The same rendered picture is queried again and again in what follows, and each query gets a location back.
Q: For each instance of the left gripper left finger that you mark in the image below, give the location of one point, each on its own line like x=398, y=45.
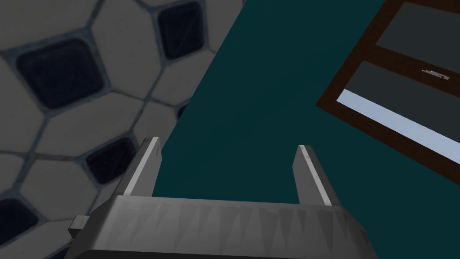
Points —
x=143, y=172

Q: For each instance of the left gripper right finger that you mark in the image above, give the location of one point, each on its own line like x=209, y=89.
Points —
x=312, y=180

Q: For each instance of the dark brown framed window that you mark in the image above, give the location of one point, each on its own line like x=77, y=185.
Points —
x=399, y=93

